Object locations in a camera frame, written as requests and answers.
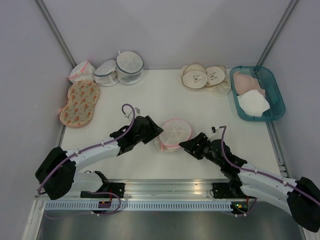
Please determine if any aluminium frame post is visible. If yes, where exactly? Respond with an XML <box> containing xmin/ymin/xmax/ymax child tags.
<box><xmin>33</xmin><ymin>0</ymin><xmax>77</xmax><ymax>68</ymax></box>
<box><xmin>256</xmin><ymin>0</ymin><xmax>300</xmax><ymax>66</ymax></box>

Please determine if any white pink-zip mesh laundry bag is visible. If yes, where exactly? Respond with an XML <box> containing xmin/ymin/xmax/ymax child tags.
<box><xmin>154</xmin><ymin>118</ymin><xmax>193</xmax><ymax>154</ymax></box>

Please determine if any white bra in basket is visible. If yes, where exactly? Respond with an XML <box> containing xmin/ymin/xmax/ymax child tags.
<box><xmin>237</xmin><ymin>90</ymin><xmax>270</xmax><ymax>117</ymax></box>

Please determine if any left aluminium frame post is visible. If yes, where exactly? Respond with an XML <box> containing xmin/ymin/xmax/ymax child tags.
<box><xmin>33</xmin><ymin>0</ymin><xmax>77</xmax><ymax>68</ymax></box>

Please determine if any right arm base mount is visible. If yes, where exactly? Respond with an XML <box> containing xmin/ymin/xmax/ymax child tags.
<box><xmin>211</xmin><ymin>181</ymin><xmax>254</xmax><ymax>199</ymax></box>

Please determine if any white blue-trim tall laundry bag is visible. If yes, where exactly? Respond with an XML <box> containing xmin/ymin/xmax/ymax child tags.
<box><xmin>115</xmin><ymin>51</ymin><xmax>144</xmax><ymax>85</ymax></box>

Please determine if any white slotted cable duct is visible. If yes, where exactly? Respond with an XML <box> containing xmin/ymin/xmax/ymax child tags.
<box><xmin>45</xmin><ymin>200</ymin><xmax>233</xmax><ymax>212</ymax></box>

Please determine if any white blue-trim flat laundry bag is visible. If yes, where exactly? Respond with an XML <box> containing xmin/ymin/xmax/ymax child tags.
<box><xmin>93</xmin><ymin>59</ymin><xmax>119</xmax><ymax>87</ymax></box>

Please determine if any beige round laundry bag front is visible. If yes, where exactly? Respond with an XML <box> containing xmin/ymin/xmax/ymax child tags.
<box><xmin>176</xmin><ymin>63</ymin><xmax>208</xmax><ymax>90</ymax></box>

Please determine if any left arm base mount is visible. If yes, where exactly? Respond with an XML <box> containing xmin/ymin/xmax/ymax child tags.
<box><xmin>80</xmin><ymin>182</ymin><xmax>126</xmax><ymax>199</ymax></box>

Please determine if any teal plastic basket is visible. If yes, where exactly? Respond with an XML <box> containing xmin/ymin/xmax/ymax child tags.
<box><xmin>229</xmin><ymin>66</ymin><xmax>286</xmax><ymax>122</ymax></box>

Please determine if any white pink-trim corner laundry bag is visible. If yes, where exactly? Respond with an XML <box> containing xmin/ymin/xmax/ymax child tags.
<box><xmin>67</xmin><ymin>60</ymin><xmax>96</xmax><ymax>84</ymax></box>

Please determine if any beige round laundry bag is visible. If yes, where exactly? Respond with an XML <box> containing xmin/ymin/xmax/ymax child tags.
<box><xmin>176</xmin><ymin>63</ymin><xmax>208</xmax><ymax>90</ymax></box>
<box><xmin>204</xmin><ymin>65</ymin><xmax>231</xmax><ymax>97</ymax></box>

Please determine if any aluminium mounting rail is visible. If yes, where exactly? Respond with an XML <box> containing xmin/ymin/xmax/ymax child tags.
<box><xmin>34</xmin><ymin>178</ymin><xmax>278</xmax><ymax>200</ymax></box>

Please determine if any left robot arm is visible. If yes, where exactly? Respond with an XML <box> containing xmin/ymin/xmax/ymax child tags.
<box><xmin>35</xmin><ymin>115</ymin><xmax>164</xmax><ymax>200</ymax></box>

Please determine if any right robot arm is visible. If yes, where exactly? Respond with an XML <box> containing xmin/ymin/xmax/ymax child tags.
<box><xmin>179</xmin><ymin>133</ymin><xmax>320</xmax><ymax>233</ymax></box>

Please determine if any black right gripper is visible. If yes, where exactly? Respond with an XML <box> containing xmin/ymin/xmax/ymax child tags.
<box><xmin>178</xmin><ymin>132</ymin><xmax>223</xmax><ymax>168</ymax></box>

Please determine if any pink bra in basket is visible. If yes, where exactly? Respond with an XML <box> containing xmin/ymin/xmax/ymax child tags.
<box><xmin>233</xmin><ymin>71</ymin><xmax>266</xmax><ymax>97</ymax></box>

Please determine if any beige round laundry bag rear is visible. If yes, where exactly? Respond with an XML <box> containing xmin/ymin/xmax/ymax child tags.
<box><xmin>204</xmin><ymin>65</ymin><xmax>231</xmax><ymax>97</ymax></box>

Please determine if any right aluminium frame post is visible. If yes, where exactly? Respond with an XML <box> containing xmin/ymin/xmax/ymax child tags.
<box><xmin>256</xmin><ymin>0</ymin><xmax>300</xmax><ymax>66</ymax></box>

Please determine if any floral beige bra pouch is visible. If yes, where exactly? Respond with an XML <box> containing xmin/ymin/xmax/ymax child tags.
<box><xmin>59</xmin><ymin>80</ymin><xmax>101</xmax><ymax>128</ymax></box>

